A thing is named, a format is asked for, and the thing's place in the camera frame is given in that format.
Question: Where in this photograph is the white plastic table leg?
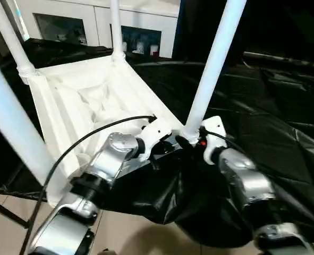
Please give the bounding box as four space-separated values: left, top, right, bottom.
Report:
0 0 38 81
180 0 248 141
109 0 127 62
0 49 60 188

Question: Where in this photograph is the white plastic table top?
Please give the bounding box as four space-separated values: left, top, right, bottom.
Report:
18 52 201 209

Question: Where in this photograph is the black mat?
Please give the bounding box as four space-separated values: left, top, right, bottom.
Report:
0 38 314 249

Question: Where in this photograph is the white cabinet with glass doors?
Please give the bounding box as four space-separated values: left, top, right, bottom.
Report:
13 0 181 58

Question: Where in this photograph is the black metal stand leg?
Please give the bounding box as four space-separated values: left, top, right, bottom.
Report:
0 195 31 230

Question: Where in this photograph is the grey window curtain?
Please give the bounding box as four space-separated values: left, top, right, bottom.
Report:
0 0 26 43

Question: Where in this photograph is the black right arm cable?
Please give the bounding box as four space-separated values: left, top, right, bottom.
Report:
203 130 314 234

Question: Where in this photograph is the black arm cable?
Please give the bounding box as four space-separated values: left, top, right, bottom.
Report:
19 115 157 255
203 130 314 234

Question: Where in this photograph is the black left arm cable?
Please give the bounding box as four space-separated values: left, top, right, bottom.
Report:
19 115 157 255

